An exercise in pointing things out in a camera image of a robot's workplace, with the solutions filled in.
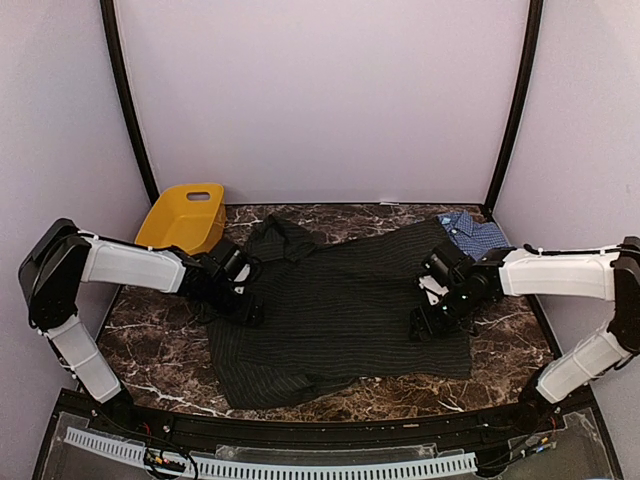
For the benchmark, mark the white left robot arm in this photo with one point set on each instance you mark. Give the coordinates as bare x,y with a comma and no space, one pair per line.
66,257

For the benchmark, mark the white slotted cable duct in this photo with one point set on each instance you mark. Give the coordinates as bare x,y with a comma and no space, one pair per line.
233,462

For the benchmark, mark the blue checked folded shirt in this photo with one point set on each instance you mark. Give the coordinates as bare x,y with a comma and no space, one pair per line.
471,237

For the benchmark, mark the black pinstriped long sleeve shirt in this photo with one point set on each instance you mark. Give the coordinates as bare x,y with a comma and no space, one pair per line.
332,315

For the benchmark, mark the yellow plastic basket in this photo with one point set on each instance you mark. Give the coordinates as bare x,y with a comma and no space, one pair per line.
189,216

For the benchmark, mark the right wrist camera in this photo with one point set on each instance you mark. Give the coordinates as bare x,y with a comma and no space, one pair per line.
446,267

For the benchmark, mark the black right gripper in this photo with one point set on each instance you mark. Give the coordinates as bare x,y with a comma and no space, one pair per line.
426,323

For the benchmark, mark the black enclosure frame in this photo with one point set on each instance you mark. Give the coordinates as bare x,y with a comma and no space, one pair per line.
324,101

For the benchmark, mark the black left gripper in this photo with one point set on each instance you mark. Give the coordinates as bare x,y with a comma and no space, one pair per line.
249,310

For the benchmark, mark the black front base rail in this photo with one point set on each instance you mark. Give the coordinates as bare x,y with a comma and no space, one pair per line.
571,443

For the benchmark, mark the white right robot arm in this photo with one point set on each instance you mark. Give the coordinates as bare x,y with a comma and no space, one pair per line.
609,273

